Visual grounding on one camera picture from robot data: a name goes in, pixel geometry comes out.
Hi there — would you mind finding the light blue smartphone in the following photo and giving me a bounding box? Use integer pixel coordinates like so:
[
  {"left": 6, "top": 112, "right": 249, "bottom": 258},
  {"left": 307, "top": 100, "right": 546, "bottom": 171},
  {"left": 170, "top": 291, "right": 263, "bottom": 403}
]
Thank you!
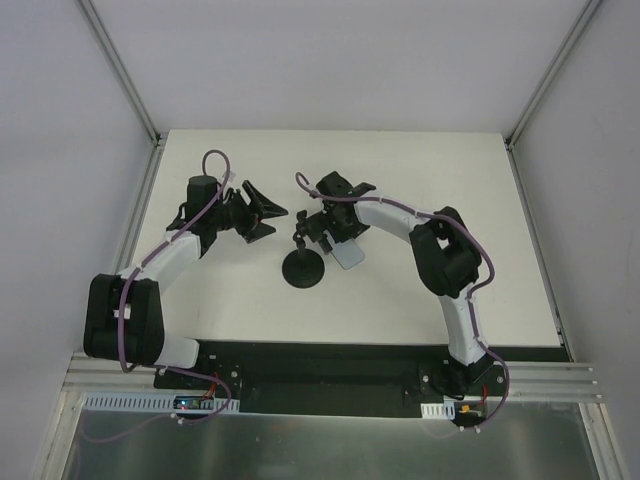
[{"left": 332, "top": 239, "right": 365, "bottom": 270}]

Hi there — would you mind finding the black phone stand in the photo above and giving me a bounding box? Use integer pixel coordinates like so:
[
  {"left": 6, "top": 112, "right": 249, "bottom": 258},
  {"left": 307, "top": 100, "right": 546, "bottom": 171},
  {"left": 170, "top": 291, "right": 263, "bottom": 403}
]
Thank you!
[{"left": 281, "top": 210, "right": 325, "bottom": 289}]

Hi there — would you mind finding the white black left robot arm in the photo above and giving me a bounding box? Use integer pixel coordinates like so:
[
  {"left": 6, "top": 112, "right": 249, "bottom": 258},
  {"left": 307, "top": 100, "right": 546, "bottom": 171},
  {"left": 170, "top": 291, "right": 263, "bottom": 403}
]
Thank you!
[{"left": 83, "top": 175, "right": 288, "bottom": 389}]

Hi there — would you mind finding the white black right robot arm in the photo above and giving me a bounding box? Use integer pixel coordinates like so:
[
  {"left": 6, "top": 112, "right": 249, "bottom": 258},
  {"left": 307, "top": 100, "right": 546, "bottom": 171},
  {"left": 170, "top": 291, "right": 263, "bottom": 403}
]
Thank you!
[{"left": 286, "top": 171, "right": 497, "bottom": 399}]

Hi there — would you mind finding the shiny metal front panel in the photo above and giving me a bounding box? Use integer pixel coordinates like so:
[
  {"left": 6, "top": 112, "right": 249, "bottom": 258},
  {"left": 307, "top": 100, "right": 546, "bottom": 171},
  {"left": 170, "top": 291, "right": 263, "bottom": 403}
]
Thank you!
[{"left": 37, "top": 391, "right": 616, "bottom": 479}]

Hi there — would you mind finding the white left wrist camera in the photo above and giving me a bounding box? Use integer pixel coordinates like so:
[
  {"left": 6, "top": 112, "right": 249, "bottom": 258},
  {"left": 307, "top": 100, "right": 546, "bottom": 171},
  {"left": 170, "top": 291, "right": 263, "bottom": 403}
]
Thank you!
[{"left": 221, "top": 171, "right": 236, "bottom": 185}]

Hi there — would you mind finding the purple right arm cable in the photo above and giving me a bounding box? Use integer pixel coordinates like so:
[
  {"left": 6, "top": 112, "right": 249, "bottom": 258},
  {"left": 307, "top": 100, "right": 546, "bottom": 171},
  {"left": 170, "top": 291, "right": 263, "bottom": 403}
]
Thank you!
[{"left": 294, "top": 172, "right": 512, "bottom": 431}]

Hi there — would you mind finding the aluminium left frame post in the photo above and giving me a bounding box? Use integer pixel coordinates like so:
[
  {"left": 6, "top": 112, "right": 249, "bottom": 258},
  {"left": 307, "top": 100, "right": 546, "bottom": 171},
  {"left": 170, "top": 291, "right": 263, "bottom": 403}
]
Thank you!
[{"left": 75, "top": 0, "right": 162, "bottom": 146}]

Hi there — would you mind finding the aluminium frame post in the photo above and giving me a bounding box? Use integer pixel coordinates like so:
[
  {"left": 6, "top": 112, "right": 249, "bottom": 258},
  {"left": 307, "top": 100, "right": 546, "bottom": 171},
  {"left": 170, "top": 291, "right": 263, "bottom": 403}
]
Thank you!
[
  {"left": 75, "top": 0, "right": 162, "bottom": 146},
  {"left": 504, "top": 0, "right": 605, "bottom": 152}
]

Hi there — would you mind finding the aluminium right frame post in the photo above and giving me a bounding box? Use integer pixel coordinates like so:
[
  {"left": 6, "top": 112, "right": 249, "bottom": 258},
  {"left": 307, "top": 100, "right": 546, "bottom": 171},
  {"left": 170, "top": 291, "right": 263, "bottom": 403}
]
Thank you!
[{"left": 504, "top": 0, "right": 605, "bottom": 152}]

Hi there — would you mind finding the white slotted right cable duct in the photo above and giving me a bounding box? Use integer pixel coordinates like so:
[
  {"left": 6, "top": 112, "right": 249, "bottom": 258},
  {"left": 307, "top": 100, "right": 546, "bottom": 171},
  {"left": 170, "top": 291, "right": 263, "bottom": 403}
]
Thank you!
[{"left": 420, "top": 399, "right": 456, "bottom": 421}]

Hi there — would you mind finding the white slotted cable duct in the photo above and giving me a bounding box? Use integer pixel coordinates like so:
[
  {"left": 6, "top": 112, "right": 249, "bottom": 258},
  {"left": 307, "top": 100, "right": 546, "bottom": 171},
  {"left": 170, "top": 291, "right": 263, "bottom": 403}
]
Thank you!
[
  {"left": 420, "top": 399, "right": 456, "bottom": 421},
  {"left": 84, "top": 392, "right": 240, "bottom": 415}
]

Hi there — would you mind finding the aluminium left table rail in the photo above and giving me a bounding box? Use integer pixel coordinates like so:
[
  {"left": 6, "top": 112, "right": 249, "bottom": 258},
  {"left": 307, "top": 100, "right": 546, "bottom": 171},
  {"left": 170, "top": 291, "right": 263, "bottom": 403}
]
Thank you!
[{"left": 32, "top": 133, "right": 168, "bottom": 479}]

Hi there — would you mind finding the aluminium table rail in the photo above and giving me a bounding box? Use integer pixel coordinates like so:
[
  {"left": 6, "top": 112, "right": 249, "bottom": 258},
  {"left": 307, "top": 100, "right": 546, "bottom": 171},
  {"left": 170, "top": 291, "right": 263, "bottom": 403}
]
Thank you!
[
  {"left": 32, "top": 133, "right": 168, "bottom": 479},
  {"left": 505, "top": 143, "right": 575, "bottom": 361}
]

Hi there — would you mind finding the white slotted left cable duct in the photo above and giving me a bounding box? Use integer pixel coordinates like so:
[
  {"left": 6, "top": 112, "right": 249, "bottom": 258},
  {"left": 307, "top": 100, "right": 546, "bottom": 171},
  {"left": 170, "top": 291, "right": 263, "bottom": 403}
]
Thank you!
[{"left": 84, "top": 392, "right": 240, "bottom": 415}]

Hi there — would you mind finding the aluminium right table rail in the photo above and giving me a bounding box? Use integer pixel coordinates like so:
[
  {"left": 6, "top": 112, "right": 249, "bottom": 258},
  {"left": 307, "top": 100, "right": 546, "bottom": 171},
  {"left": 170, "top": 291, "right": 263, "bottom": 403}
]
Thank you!
[{"left": 505, "top": 143, "right": 575, "bottom": 361}]

